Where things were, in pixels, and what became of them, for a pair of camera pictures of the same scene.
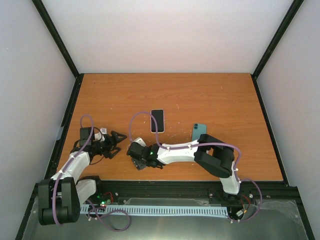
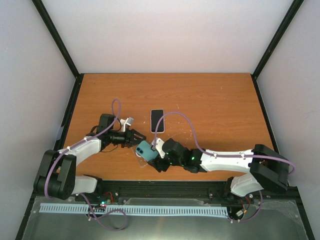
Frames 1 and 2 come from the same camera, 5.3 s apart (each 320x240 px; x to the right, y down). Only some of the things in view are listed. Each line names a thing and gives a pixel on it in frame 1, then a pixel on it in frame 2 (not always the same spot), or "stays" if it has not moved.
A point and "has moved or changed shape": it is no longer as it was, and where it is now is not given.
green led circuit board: [103, 204] stays
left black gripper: [112, 144] → [129, 138]
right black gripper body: [141, 165] → [159, 163]
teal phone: [198, 129] has moved or changed shape
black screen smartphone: [164, 122] stays
